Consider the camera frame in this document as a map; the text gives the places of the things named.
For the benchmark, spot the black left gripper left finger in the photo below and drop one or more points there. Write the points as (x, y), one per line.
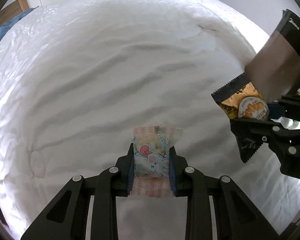
(86, 206)

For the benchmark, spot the wooden headboard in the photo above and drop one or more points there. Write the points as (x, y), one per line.
(12, 10)

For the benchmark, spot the blue cloth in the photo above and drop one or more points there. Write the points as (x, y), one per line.
(5, 27)

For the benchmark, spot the pink cartoon candy packet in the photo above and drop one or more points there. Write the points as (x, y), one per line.
(151, 147)

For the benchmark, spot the black gold butter cookies bag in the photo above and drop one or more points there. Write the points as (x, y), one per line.
(240, 100)

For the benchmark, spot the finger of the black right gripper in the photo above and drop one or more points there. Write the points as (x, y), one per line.
(267, 134)
(287, 106)

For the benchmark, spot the white bed sheet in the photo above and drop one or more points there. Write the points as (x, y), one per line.
(78, 77)

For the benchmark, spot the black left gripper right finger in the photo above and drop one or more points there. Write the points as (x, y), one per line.
(216, 205)

